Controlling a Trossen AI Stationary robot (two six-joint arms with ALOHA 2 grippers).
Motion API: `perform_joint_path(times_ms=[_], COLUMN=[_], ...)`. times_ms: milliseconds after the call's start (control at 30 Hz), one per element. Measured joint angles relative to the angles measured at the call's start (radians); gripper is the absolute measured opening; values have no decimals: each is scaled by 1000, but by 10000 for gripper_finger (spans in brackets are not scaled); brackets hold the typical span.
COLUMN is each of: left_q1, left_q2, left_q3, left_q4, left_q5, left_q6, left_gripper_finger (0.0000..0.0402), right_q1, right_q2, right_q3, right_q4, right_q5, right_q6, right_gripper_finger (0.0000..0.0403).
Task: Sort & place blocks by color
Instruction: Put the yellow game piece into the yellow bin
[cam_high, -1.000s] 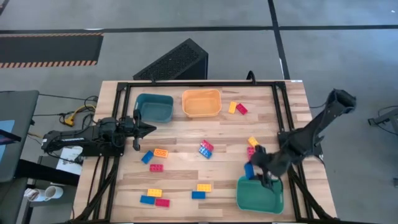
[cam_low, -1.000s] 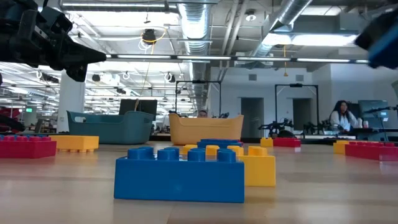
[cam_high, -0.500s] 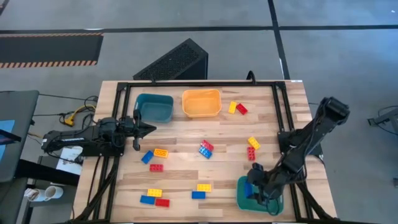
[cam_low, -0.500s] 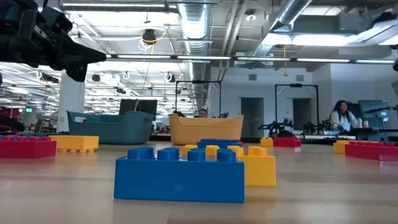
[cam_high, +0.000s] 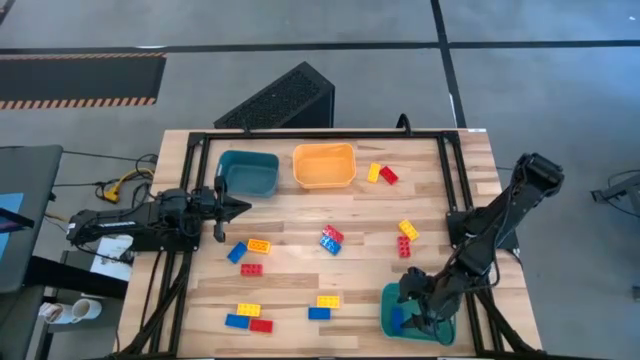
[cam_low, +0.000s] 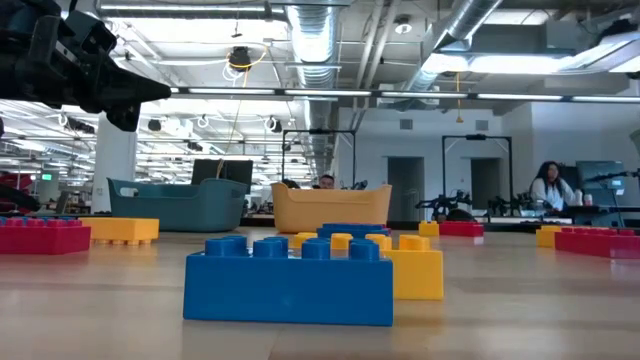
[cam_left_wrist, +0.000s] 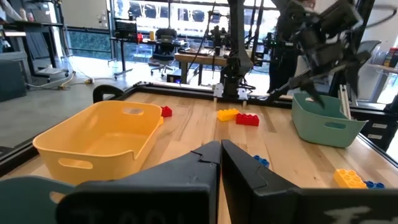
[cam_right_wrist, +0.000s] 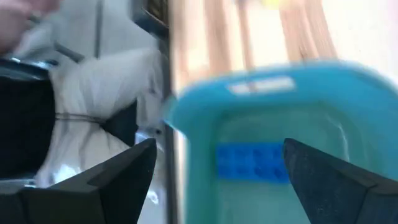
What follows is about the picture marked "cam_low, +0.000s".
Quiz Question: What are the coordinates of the bright ceiling light panel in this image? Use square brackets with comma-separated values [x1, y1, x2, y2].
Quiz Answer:
[422, 52, 640, 76]

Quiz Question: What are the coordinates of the black hanging cable reel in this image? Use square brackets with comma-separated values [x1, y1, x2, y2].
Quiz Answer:
[227, 45, 254, 74]

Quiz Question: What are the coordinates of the long LED light bar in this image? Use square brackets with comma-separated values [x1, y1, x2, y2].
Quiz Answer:
[168, 85, 640, 104]

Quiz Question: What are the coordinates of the dark desk monitor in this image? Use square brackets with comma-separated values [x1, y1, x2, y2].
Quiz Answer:
[574, 159, 626, 206]

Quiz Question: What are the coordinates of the red toy building block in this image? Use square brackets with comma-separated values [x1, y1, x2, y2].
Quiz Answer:
[0, 217, 93, 256]
[438, 221, 485, 238]
[553, 226, 640, 260]

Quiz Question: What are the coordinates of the silver ventilation duct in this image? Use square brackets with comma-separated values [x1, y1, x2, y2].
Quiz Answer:
[284, 0, 347, 176]
[394, 0, 504, 111]

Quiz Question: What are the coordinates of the white structural column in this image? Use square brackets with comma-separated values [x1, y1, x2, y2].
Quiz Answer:
[91, 112, 138, 214]

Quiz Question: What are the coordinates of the black computer monitor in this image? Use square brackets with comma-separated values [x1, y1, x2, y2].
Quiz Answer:
[191, 158, 255, 195]

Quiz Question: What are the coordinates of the black robot rig frame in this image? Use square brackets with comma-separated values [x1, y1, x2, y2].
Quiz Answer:
[281, 128, 357, 190]
[441, 133, 515, 211]

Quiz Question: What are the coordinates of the grey door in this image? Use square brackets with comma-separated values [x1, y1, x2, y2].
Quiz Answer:
[469, 157, 503, 211]
[387, 156, 426, 209]

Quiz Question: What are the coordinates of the blue toy building block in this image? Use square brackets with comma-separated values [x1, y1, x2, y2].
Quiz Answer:
[182, 234, 395, 328]
[316, 222, 391, 239]
[0, 215, 76, 225]

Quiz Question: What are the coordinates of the black aluminium table frame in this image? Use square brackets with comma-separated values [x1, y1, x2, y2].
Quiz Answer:
[238, 213, 576, 234]

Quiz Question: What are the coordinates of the orange plastic bin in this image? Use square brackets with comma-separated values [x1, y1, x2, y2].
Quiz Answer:
[271, 182, 393, 235]

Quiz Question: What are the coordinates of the dark teal plastic bin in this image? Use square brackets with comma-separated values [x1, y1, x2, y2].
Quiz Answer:
[107, 177, 250, 234]

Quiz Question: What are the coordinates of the dark background desk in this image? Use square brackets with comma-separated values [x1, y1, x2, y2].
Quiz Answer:
[564, 203, 640, 229]

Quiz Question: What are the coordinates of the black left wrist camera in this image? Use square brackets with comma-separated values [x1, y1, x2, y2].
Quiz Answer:
[62, 8, 119, 57]

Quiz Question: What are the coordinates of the red and black equipment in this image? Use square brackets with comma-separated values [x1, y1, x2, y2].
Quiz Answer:
[0, 172, 42, 214]

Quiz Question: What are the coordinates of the round ceiling sensor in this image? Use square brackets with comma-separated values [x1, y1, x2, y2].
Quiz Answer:
[393, 14, 414, 36]

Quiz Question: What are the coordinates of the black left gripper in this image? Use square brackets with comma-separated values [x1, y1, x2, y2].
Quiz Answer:
[0, 0, 172, 133]

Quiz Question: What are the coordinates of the yellow hanging power cord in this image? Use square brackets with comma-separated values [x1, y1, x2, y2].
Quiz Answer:
[453, 72, 465, 125]
[214, 47, 269, 179]

